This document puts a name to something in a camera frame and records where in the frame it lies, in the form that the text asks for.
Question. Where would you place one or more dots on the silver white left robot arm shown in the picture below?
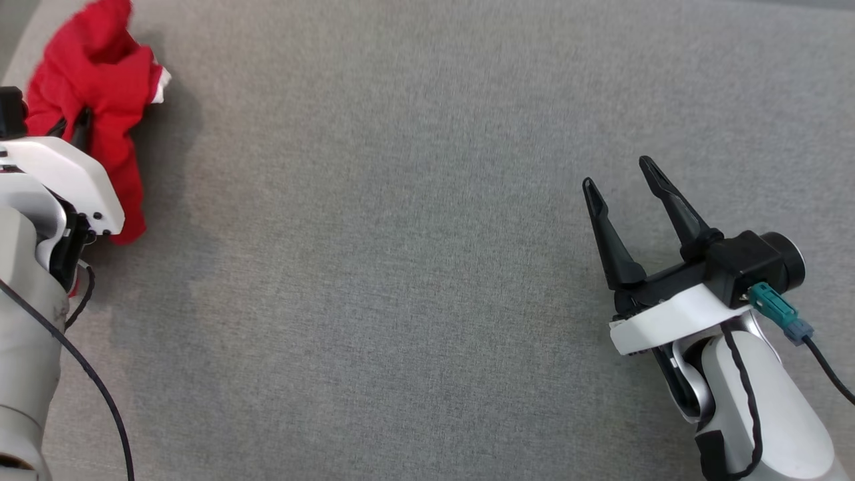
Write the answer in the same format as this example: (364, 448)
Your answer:
(27, 321)

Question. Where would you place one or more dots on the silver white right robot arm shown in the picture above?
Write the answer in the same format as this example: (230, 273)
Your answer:
(788, 414)

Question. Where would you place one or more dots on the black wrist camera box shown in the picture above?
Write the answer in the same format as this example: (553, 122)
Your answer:
(10, 113)
(741, 264)

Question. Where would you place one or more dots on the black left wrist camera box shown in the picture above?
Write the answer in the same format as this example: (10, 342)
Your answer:
(10, 113)

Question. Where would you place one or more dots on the red basketball jersey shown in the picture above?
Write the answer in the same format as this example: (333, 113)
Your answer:
(100, 73)

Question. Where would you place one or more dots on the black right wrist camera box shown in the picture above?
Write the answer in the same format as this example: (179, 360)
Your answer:
(741, 264)

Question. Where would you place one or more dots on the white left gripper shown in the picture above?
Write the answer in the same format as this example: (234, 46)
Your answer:
(67, 177)

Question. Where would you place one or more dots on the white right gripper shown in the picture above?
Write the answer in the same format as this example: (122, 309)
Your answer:
(674, 317)

